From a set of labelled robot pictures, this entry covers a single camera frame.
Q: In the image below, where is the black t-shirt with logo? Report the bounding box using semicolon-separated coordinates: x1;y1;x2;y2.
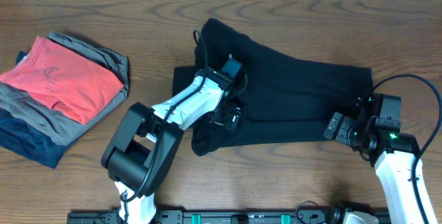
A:
172;19;373;156

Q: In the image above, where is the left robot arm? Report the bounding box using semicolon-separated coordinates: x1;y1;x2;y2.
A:
101;67;244;223

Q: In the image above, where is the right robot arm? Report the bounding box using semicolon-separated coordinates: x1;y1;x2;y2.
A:
324;94;437;223

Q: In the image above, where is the red folded t-shirt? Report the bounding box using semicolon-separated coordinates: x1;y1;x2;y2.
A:
1;36;123;124

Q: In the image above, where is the grey folded t-shirt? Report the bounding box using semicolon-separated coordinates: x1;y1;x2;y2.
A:
1;32;129;146

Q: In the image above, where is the navy folded t-shirt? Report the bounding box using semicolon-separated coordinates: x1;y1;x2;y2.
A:
0;50;73;169

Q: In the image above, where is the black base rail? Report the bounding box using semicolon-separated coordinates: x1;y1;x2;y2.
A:
66;199;393;224

